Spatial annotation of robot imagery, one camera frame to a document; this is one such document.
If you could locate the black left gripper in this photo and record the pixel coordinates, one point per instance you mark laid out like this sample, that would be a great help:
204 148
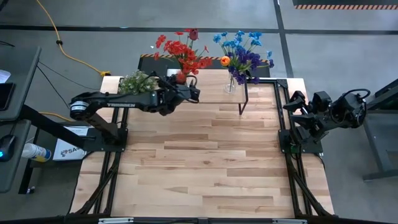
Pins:
171 98

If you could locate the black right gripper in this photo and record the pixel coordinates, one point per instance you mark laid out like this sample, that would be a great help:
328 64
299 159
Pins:
320 109

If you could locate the orange artificial tulip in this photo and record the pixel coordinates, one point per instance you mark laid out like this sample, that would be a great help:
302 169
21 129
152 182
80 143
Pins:
225 61

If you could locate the maroon artificial tulip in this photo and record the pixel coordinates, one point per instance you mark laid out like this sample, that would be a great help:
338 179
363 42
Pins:
193 33

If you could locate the purple artificial flower bunch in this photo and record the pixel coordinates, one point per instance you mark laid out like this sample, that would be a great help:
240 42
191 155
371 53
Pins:
247 57

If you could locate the blue artificial flower bunch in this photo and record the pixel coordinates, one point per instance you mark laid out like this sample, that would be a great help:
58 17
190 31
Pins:
236 42

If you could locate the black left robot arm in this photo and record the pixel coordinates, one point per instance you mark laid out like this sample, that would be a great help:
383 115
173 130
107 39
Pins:
109 104

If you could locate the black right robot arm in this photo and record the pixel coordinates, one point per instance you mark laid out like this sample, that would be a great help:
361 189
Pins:
345 112

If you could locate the green potted plant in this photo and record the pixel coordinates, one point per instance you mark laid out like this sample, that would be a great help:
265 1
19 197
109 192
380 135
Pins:
135 82

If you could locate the black metal cart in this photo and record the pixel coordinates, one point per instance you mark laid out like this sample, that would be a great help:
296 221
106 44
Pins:
377 141

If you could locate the white box with logo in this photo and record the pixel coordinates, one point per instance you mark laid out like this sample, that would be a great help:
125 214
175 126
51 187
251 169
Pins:
66 152

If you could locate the white spray bottle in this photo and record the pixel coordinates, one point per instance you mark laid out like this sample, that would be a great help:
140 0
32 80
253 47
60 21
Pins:
34 152

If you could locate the grey desk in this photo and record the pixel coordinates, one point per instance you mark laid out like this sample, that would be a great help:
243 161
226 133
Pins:
12 174
21 93

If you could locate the black tablet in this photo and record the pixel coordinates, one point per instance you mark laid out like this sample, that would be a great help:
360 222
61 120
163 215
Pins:
5 96

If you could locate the white paper sheet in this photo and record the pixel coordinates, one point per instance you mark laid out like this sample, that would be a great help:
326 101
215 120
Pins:
3 76

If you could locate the black computer mouse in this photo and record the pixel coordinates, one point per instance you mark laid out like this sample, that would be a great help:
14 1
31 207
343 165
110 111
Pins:
7 146

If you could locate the wooden shelf black metal frame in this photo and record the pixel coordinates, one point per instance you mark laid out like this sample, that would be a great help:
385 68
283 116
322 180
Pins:
214 90

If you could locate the silver aluminium rail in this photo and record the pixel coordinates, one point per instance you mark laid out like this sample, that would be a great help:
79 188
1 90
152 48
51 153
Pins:
289 221
116 220

